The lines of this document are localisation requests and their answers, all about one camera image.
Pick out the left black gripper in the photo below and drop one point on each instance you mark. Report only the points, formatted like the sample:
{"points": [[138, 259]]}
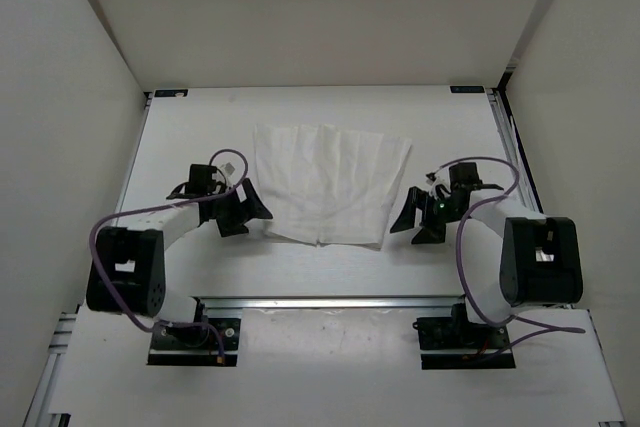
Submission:
{"points": [[250, 208]]}

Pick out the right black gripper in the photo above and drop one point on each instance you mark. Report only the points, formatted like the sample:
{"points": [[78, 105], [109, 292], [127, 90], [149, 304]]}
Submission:
{"points": [[416, 197]]}

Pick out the white pleated skirt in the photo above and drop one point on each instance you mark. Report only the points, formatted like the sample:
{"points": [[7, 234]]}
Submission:
{"points": [[325, 185]]}

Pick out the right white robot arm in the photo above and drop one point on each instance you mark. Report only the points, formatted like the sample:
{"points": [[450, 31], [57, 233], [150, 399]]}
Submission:
{"points": [[508, 257]]}

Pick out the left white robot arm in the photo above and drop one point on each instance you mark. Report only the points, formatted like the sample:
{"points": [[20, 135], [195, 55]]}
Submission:
{"points": [[128, 271]]}

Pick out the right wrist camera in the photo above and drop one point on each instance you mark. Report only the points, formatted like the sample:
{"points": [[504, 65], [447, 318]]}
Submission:
{"points": [[438, 187]]}

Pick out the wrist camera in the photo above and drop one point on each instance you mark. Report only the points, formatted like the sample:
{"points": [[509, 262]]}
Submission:
{"points": [[438, 187], [225, 169]]}

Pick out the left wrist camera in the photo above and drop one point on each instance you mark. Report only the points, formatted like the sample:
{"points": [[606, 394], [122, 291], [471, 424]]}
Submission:
{"points": [[225, 169]]}

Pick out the aluminium frame rail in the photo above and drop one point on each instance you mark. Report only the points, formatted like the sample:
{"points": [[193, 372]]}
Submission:
{"points": [[330, 303]]}

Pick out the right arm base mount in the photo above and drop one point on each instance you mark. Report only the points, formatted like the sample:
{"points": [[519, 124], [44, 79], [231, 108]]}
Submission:
{"points": [[454, 343]]}

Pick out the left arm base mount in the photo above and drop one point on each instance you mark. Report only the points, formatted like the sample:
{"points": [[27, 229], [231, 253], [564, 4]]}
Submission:
{"points": [[197, 347]]}

